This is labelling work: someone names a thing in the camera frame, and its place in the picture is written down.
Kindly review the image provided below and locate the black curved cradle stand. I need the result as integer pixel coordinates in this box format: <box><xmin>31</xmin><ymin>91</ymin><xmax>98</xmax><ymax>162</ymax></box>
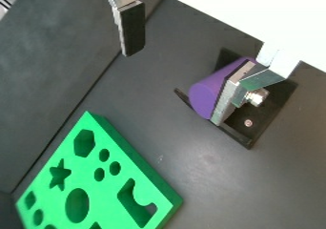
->
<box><xmin>174</xmin><ymin>48</ymin><xmax>296</xmax><ymax>149</ymax></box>

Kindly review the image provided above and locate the green foam shape board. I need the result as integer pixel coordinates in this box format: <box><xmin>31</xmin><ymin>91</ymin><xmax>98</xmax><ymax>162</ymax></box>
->
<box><xmin>14</xmin><ymin>112</ymin><xmax>181</xmax><ymax>229</ymax></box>

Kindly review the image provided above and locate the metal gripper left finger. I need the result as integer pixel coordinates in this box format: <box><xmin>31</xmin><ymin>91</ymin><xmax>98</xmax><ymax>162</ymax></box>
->
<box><xmin>108</xmin><ymin>0</ymin><xmax>145</xmax><ymax>56</ymax></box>

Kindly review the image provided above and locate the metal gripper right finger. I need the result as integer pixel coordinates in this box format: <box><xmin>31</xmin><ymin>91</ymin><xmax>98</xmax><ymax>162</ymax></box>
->
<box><xmin>209</xmin><ymin>42</ymin><xmax>300</xmax><ymax>126</ymax></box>

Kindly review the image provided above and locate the purple cylinder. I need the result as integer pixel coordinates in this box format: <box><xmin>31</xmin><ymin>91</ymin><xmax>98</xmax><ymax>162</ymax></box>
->
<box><xmin>188</xmin><ymin>57</ymin><xmax>256</xmax><ymax>119</ymax></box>

